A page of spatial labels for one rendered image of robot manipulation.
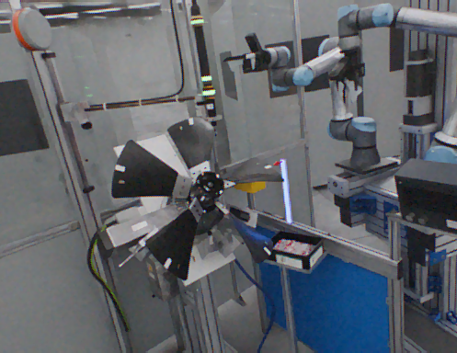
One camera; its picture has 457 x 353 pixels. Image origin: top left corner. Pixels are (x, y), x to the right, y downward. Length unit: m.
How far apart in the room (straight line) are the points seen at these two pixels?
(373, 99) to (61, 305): 4.29
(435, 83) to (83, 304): 2.02
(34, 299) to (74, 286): 0.18
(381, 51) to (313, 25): 1.24
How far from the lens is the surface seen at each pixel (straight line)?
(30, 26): 1.80
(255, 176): 1.57
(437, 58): 1.90
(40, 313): 2.19
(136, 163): 1.43
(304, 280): 1.99
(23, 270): 2.08
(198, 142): 1.57
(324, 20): 4.36
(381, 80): 5.27
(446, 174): 1.31
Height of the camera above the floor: 1.68
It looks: 18 degrees down
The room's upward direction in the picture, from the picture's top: 9 degrees counter-clockwise
